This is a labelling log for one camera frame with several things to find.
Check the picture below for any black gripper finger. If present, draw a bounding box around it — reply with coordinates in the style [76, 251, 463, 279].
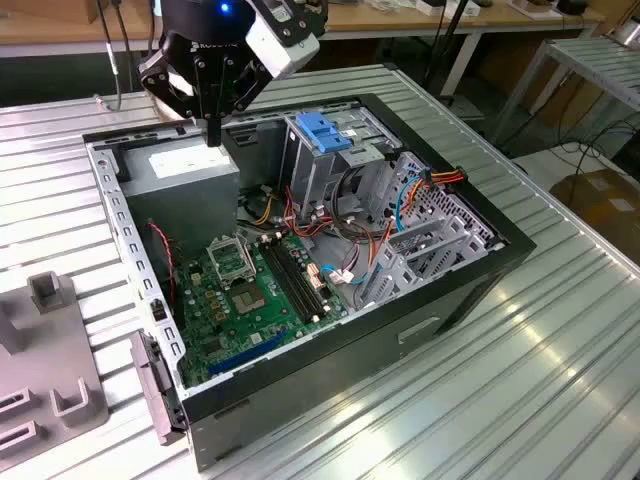
[213, 55, 269, 148]
[138, 49, 216, 148]

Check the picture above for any blue data wire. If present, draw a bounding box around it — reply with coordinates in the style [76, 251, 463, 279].
[319, 172, 426, 286]

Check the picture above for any red orange yellow power wire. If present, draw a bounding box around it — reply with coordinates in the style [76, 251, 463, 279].
[394, 167, 471, 236]

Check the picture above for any grey metal disk bay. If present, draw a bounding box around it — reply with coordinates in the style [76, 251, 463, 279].
[352, 149, 506, 311]

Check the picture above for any blue plastic cage latch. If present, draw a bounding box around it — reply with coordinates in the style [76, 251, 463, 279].
[294, 112, 355, 156]

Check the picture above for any grey metal drive cage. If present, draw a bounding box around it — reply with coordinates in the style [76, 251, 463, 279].
[279, 102, 406, 221]

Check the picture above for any grey power supply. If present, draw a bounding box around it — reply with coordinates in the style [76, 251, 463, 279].
[117, 133, 242, 256]

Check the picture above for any wooden desk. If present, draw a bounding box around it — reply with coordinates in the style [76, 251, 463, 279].
[0, 0, 606, 59]

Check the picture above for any metal socket cover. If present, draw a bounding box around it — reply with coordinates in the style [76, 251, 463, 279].
[205, 232, 258, 290]

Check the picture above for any black RAM slot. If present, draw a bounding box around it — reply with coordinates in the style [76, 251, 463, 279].
[274, 235, 329, 317]
[269, 237, 322, 320]
[257, 239, 311, 325]
[263, 238, 316, 323]

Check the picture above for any CPU socket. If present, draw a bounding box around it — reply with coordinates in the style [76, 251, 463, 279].
[229, 282, 269, 317]

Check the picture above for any green motherboard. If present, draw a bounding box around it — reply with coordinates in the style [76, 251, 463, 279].
[172, 232, 351, 386]

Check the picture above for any blue expansion slot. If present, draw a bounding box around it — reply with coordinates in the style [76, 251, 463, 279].
[207, 327, 290, 377]

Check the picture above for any black PC case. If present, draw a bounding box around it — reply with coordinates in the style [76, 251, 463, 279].
[81, 92, 537, 474]

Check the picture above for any grey parts rack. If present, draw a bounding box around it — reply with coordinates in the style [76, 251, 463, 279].
[0, 271, 109, 446]

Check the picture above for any cardboard box with label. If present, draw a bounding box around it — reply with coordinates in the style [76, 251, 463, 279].
[549, 168, 640, 251]

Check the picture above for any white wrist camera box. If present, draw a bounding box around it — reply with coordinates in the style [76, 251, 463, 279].
[243, 0, 321, 80]

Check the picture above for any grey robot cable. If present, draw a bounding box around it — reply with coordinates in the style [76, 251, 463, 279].
[93, 0, 134, 114]

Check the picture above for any yellow black wire bundle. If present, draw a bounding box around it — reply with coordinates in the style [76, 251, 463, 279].
[242, 184, 281, 226]

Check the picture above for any black cable bundle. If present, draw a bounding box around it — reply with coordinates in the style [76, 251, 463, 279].
[330, 164, 396, 241]

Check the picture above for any red orange wire bundle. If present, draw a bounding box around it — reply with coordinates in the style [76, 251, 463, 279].
[282, 184, 396, 251]

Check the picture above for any white plug wire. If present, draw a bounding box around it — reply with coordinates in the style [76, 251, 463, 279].
[332, 244, 364, 286]

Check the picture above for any grey case handle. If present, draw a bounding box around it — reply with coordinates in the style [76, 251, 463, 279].
[129, 329, 189, 446]

